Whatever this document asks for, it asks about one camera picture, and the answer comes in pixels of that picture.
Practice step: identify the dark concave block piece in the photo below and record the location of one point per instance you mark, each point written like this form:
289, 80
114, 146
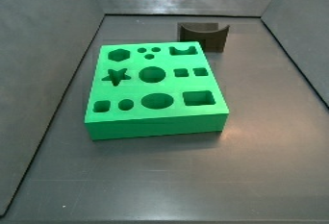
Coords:
208, 33

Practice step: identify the green shape sorter block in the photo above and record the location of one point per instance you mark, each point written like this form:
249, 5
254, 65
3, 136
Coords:
153, 89

